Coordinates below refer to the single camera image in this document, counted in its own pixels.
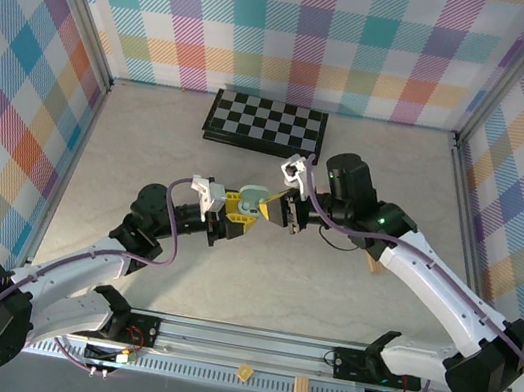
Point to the green earbud charging case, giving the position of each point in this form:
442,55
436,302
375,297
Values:
252,193

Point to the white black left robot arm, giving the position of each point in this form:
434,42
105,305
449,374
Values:
77,262

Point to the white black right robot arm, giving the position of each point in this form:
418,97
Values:
442,294

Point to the black silver chessboard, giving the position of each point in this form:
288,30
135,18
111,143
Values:
265,123

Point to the small wooden block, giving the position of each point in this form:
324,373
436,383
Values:
372,267

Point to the small tan square piece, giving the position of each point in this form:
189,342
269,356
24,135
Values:
244,372

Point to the black left control box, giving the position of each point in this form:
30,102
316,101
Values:
102,354

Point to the aluminium left floor rail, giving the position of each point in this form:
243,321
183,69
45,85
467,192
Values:
68,172

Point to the aluminium floor rail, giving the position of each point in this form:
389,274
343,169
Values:
474,243
68,172

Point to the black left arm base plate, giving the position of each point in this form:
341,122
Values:
145,325

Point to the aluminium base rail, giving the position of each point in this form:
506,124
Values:
241,342

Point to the aluminium right floor rail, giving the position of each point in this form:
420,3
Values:
474,243

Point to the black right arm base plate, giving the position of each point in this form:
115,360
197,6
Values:
347,362

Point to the aluminium right corner post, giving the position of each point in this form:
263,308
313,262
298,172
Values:
509,72

